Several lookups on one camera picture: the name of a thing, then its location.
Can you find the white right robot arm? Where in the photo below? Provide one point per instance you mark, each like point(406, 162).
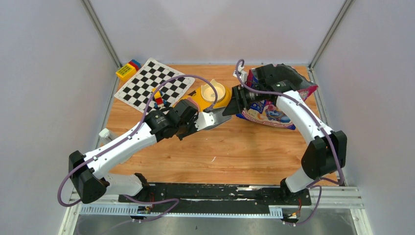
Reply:
point(281, 84)

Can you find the black white checkerboard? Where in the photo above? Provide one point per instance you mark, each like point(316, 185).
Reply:
point(137, 90)

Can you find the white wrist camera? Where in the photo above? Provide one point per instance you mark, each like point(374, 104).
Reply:
point(204, 120)
point(239, 72)

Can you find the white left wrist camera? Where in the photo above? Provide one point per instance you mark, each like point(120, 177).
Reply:
point(204, 120)

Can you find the yellow red blue toy block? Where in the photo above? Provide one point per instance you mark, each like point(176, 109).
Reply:
point(128, 70)

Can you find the silver metal hook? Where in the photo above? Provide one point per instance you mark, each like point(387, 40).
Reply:
point(218, 117)

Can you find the yellow double bowl tray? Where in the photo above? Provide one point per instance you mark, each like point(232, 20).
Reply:
point(196, 96)

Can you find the small yellow blue toy block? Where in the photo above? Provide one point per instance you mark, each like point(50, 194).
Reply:
point(159, 101)

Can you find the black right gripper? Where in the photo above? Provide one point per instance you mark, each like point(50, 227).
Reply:
point(238, 102)

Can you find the cream cat-shaped bowl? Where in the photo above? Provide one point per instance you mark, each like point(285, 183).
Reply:
point(217, 92)

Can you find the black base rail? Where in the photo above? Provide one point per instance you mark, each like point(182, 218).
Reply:
point(222, 198)

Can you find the pink cat-shaped bowl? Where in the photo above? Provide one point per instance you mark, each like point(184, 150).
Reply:
point(195, 104)

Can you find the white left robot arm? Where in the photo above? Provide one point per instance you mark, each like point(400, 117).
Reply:
point(90, 172)

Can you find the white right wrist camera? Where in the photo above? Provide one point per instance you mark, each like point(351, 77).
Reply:
point(239, 72)

